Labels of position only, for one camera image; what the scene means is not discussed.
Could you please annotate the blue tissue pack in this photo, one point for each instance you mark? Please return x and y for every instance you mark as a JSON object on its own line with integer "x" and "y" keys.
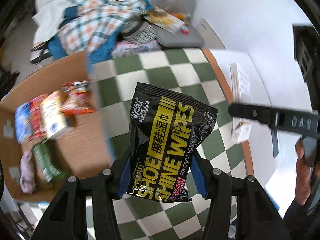
{"x": 23, "y": 122}

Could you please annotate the red snack packet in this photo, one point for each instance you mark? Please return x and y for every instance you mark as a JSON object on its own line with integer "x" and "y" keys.
{"x": 37, "y": 116}

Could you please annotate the pink floral cloth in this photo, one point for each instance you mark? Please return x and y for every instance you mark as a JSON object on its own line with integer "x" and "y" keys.
{"x": 135, "y": 48}

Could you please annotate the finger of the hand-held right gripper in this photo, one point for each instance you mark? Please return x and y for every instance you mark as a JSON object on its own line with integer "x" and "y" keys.
{"x": 252, "y": 113}
{"x": 305, "y": 52}

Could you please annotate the white cloth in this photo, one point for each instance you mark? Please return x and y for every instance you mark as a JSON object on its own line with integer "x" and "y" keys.
{"x": 47, "y": 20}

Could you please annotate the striped dark cushion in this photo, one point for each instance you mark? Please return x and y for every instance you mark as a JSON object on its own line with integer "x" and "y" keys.
{"x": 137, "y": 32}

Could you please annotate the person's right hand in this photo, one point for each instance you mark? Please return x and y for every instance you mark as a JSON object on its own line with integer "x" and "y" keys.
{"x": 303, "y": 180}

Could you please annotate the small red white box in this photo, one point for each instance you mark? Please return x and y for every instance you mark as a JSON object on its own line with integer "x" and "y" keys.
{"x": 185, "y": 29}

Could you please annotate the blue duvet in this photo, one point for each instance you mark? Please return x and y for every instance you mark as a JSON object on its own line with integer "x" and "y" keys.
{"x": 60, "y": 46}

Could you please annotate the black shoe wipes pack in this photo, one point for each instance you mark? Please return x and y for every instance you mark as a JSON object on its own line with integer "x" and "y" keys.
{"x": 170, "y": 135}

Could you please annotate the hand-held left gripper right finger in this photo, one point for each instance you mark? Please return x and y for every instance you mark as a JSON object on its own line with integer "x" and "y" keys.
{"x": 200, "y": 180}

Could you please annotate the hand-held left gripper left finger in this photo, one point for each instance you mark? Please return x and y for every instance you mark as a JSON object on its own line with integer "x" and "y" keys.
{"x": 123, "y": 177}

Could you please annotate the purple cloth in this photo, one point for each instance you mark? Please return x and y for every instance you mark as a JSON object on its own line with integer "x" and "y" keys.
{"x": 27, "y": 175}

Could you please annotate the cardboard box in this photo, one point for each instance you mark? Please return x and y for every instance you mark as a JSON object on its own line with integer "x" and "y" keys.
{"x": 75, "y": 135}

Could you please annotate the white and yellow box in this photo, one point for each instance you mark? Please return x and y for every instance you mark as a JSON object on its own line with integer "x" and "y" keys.
{"x": 53, "y": 115}

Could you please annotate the person's right forearm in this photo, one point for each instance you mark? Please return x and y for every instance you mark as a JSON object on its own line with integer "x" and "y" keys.
{"x": 302, "y": 222}

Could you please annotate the white card packet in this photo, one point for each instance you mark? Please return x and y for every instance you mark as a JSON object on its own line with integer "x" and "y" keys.
{"x": 241, "y": 85}

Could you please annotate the orange packet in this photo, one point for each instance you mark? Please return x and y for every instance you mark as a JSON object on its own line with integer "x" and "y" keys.
{"x": 182, "y": 16}

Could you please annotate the green checkered tablecloth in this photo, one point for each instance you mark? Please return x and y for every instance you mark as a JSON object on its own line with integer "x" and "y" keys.
{"x": 160, "y": 70}

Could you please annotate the blue-grey phone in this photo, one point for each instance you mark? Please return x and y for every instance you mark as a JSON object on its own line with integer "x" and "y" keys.
{"x": 275, "y": 145}

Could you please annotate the grey padded chair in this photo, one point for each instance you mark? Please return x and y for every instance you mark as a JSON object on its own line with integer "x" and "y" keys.
{"x": 180, "y": 38}

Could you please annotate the green wipes pack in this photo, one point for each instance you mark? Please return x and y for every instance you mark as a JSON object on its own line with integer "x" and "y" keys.
{"x": 45, "y": 160}

